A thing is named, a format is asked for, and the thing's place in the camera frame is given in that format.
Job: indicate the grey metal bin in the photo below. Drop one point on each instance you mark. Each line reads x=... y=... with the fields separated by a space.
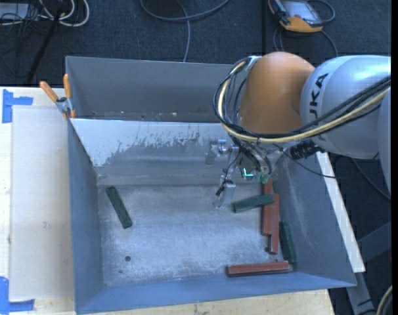
x=186 y=235

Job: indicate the dark green flat block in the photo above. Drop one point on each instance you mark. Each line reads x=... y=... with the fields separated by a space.
x=119 y=207
x=253 y=203
x=287 y=242

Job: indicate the red-brown flat block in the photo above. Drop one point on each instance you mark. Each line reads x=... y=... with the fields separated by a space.
x=275 y=238
x=258 y=269
x=267 y=220

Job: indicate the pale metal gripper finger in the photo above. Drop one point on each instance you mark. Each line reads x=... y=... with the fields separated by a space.
x=226 y=198
x=222 y=183

